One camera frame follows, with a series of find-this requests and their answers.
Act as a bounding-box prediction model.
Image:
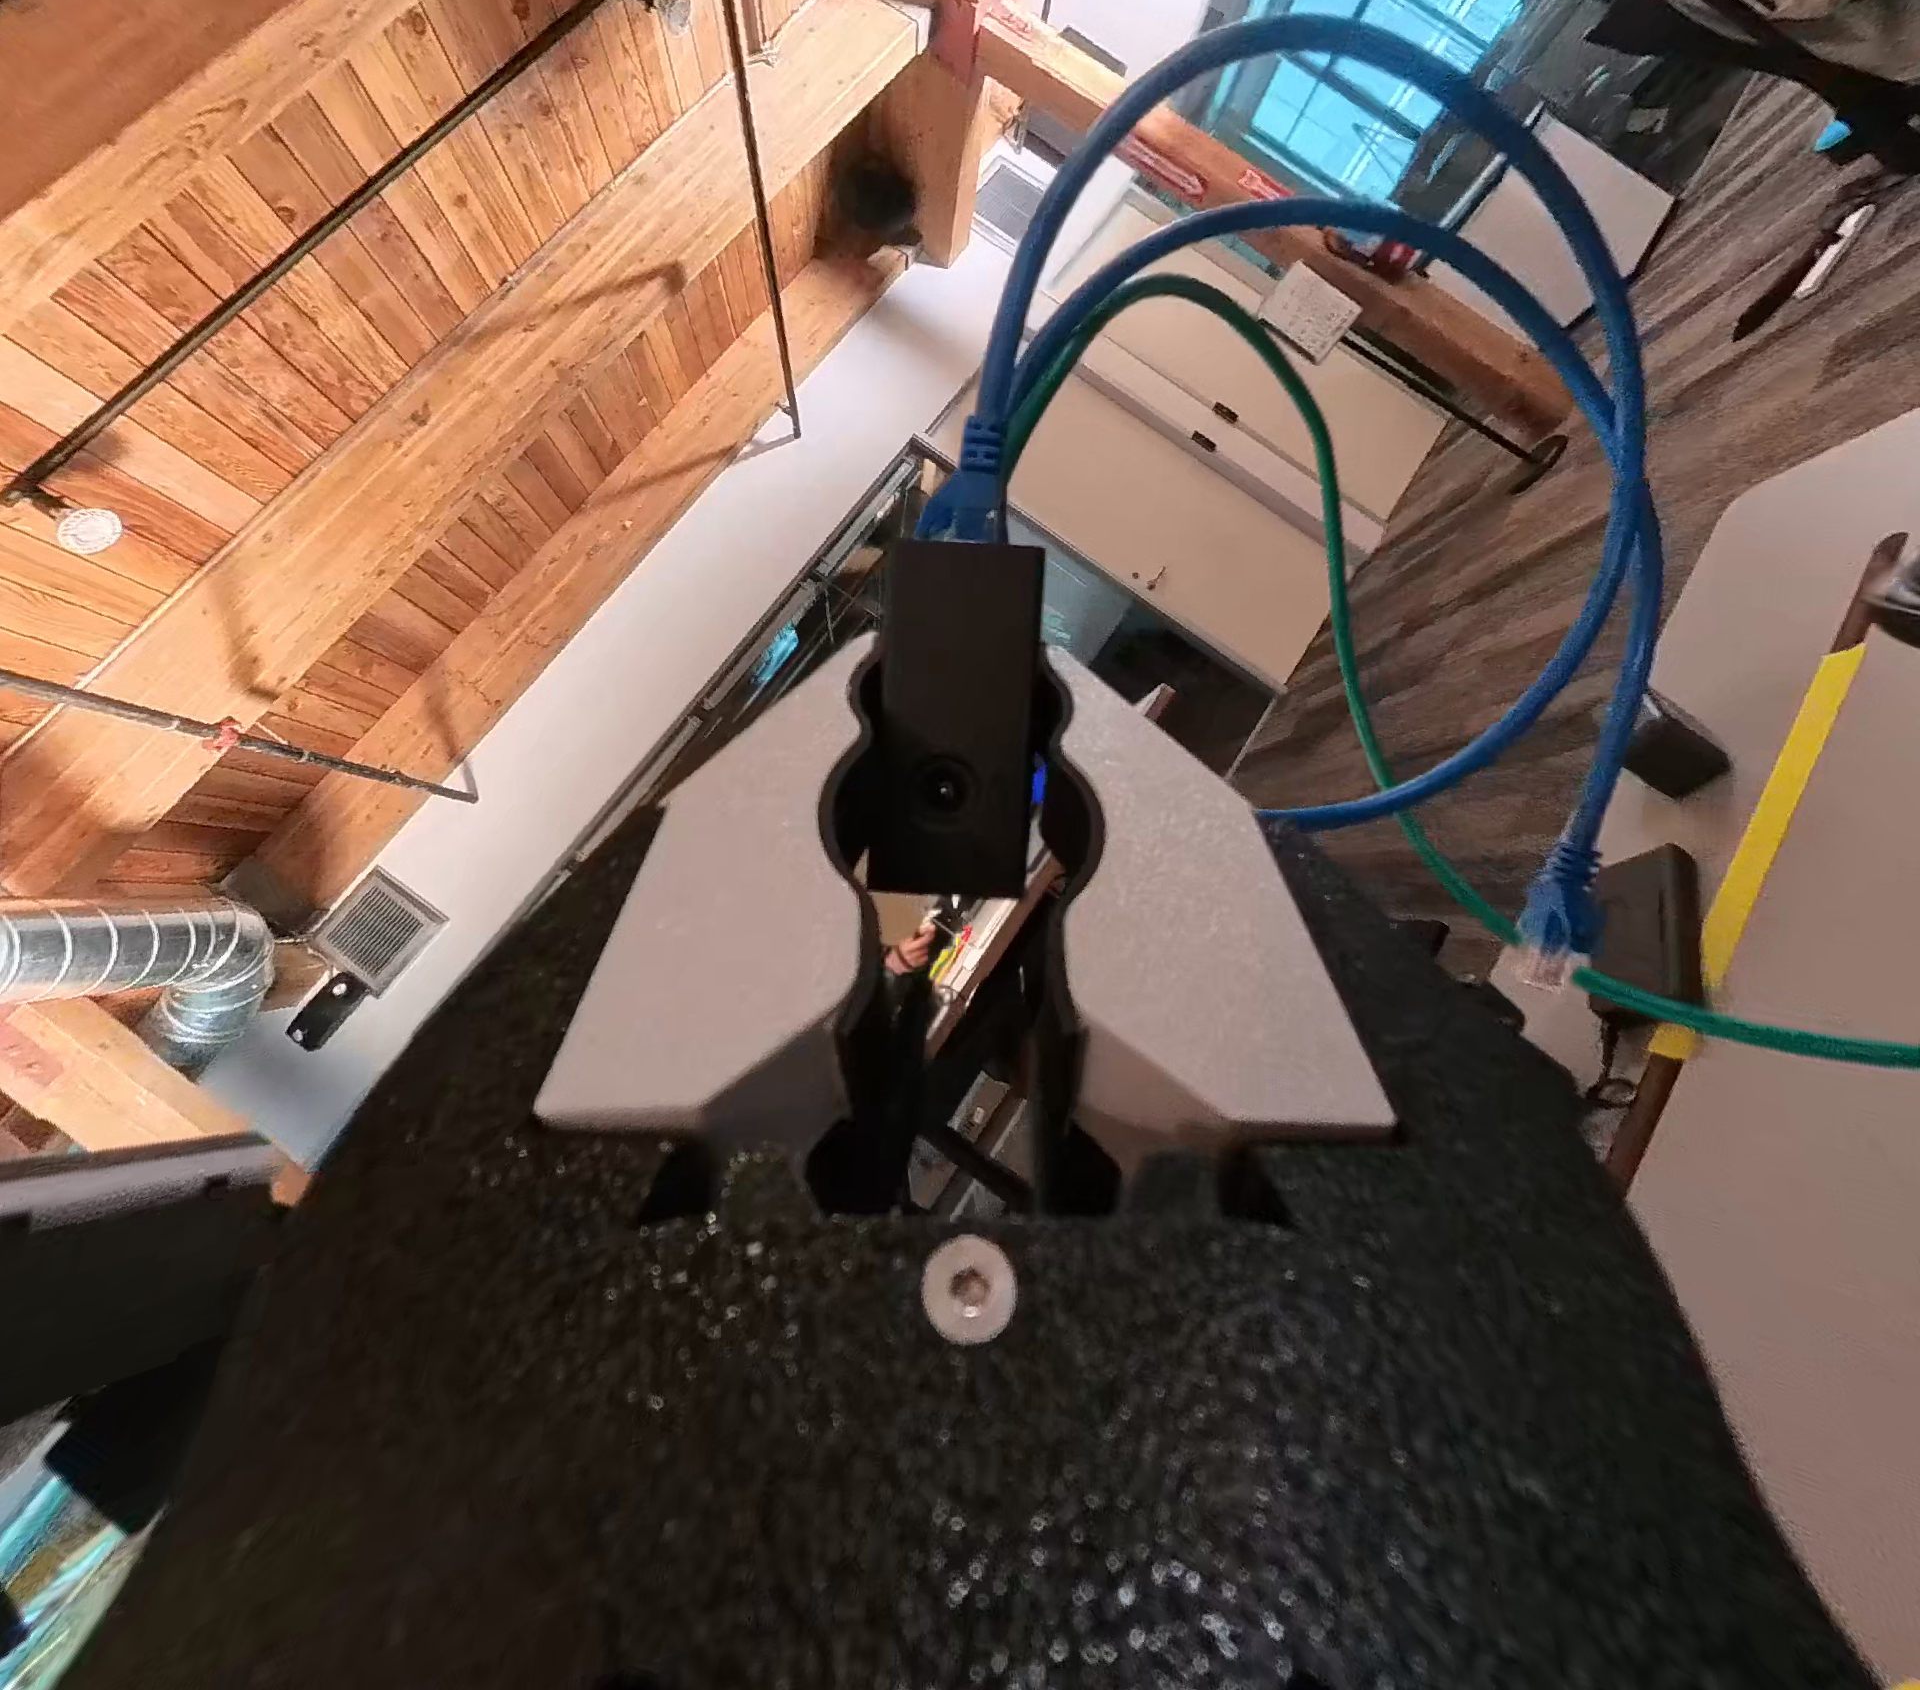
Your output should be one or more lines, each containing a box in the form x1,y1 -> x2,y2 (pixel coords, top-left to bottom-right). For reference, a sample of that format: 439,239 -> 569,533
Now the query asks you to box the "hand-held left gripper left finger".
535,638 -> 888,1138

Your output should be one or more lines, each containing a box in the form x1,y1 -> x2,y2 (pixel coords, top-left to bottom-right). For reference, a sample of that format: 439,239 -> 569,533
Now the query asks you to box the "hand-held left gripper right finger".
1042,648 -> 1400,1152

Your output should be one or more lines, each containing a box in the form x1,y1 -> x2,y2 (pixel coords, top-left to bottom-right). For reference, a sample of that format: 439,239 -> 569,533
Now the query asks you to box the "black ethernet switch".
863,544 -> 1049,896

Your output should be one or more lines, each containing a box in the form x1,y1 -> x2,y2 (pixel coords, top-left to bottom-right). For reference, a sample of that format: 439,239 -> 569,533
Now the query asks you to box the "green ethernet cable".
1002,277 -> 1920,1071

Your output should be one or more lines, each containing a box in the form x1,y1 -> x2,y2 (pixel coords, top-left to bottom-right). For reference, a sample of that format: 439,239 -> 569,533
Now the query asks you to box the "blue ethernet cable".
915,13 -> 1664,991

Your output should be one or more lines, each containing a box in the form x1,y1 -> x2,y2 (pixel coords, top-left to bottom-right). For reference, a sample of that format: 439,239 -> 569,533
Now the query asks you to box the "brown wooden desk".
923,880 -> 1055,1064

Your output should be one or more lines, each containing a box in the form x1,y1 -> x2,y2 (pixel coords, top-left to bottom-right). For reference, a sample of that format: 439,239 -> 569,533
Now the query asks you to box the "black power adapter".
1590,842 -> 1703,1016

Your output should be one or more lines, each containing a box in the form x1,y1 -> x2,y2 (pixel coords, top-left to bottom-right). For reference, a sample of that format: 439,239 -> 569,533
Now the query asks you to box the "black battery pack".
1625,692 -> 1731,801

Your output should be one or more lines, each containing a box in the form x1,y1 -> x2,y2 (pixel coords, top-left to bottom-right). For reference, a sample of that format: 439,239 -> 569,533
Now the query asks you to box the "yellow tape strip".
1649,644 -> 1867,1063

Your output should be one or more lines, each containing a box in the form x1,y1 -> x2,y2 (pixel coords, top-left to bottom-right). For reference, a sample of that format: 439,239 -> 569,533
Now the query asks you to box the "black sign stand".
1260,265 -> 1569,476

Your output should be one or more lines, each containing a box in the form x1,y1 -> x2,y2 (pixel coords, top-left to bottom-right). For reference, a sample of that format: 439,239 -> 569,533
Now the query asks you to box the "black flat panel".
0,1126 -> 311,1424

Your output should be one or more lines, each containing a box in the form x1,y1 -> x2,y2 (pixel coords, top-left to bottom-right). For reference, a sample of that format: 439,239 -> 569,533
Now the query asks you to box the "grey conduit pipe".
681,0 -> 805,442

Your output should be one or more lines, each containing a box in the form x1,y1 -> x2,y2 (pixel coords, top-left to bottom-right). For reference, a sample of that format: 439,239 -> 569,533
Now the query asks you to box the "black ceiling pipe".
0,0 -> 696,512

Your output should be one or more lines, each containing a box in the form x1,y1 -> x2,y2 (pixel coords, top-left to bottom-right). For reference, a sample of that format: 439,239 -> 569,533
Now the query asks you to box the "white recycling bin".
1462,107 -> 1677,330

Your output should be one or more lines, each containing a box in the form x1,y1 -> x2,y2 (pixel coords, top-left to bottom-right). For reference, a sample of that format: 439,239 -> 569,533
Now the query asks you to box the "wall air vent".
316,870 -> 448,1004
975,152 -> 1051,255

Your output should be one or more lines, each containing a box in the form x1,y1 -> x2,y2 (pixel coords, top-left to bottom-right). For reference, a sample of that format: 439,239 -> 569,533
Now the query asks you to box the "silver air duct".
0,901 -> 277,1071

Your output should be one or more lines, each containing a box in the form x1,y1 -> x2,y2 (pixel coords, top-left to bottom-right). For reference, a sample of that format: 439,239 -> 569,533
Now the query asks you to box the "wooden post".
975,17 -> 1577,440

